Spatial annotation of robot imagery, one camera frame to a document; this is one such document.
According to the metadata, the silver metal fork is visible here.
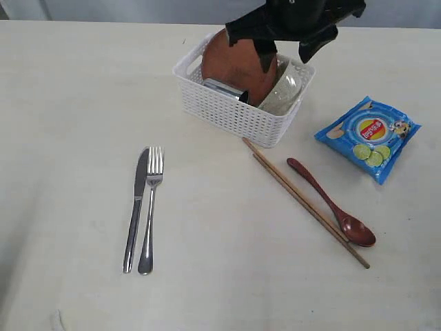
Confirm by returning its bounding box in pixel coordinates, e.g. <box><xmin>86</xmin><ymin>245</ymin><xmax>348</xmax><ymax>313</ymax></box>
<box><xmin>138</xmin><ymin>146</ymin><xmax>164</xmax><ymax>275</ymax></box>

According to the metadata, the brown round plate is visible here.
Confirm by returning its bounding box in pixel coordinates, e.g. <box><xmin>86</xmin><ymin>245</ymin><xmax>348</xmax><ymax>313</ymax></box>
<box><xmin>201</xmin><ymin>29</ymin><xmax>278</xmax><ymax>107</ymax></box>

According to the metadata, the silver metal knife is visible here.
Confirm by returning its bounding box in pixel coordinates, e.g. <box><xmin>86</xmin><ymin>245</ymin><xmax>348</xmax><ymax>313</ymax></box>
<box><xmin>123</xmin><ymin>147</ymin><xmax>150</xmax><ymax>274</ymax></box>

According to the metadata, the white ceramic bowl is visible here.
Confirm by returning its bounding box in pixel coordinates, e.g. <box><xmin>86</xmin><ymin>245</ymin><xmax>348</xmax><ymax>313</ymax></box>
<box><xmin>258</xmin><ymin>61</ymin><xmax>302</xmax><ymax>116</ymax></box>

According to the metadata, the white perforated plastic basket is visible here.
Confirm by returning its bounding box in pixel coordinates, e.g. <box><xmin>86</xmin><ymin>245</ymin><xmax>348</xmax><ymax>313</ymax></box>
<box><xmin>172</xmin><ymin>33</ymin><xmax>316</xmax><ymax>148</ymax></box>

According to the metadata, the brown wooden spoon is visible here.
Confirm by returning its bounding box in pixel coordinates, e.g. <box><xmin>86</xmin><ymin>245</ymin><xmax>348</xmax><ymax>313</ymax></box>
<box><xmin>287</xmin><ymin>158</ymin><xmax>376</xmax><ymax>247</ymax></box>

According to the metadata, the brown wooden chopstick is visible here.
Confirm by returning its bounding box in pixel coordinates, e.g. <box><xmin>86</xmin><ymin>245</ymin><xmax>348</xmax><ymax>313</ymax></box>
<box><xmin>253</xmin><ymin>154</ymin><xmax>370</xmax><ymax>269</ymax></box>
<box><xmin>242</xmin><ymin>137</ymin><xmax>349</xmax><ymax>243</ymax></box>

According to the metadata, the blue chips bag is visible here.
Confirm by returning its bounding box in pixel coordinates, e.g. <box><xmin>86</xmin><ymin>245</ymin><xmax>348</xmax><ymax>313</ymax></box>
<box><xmin>314</xmin><ymin>97</ymin><xmax>421</xmax><ymax>185</ymax></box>

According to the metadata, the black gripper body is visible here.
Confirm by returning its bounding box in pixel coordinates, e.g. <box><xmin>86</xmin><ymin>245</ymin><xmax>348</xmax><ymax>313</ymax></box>
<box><xmin>265</xmin><ymin>0</ymin><xmax>366</xmax><ymax>34</ymax></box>

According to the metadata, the shiny metal cup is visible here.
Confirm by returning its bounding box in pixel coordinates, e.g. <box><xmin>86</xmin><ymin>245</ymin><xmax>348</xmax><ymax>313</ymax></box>
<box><xmin>203</xmin><ymin>78</ymin><xmax>249</xmax><ymax>103</ymax></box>

